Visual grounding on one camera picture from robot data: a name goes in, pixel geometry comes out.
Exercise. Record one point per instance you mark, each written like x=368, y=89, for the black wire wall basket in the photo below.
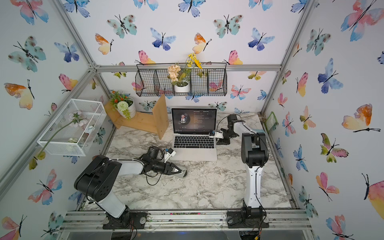
x=152, y=80

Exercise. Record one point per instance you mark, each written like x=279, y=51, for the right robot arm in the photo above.
x=254, y=154

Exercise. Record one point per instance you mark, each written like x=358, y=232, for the green framed card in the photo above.
x=271, y=122

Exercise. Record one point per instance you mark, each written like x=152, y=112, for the white pot green plant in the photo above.
x=123, y=103

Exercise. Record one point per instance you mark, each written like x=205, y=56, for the pink artificial flower stem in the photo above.
x=76, y=119

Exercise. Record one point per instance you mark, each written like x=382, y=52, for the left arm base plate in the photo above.
x=128, y=220

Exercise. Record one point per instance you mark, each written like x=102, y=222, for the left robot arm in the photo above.
x=98, y=178

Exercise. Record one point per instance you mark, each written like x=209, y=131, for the wooden corner shelf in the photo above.
x=156, y=123

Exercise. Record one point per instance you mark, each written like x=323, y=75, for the white pot beige flowers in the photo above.
x=181, y=76

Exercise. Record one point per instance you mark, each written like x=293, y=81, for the white wire mesh box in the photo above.
x=73, y=129

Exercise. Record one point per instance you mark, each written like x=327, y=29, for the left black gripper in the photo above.
x=168, y=168

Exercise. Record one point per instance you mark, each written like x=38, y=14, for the grey wireless mouse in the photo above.
x=182, y=174

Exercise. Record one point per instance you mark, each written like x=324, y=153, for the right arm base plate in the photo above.
x=242, y=219

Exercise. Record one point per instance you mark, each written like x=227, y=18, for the silver laptop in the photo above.
x=194, y=134

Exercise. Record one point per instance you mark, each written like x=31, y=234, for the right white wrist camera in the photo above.
x=216, y=134

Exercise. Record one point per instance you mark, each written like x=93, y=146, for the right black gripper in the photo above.
x=222, y=140

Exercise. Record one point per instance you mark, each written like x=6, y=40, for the aluminium front rail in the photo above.
x=186, y=220

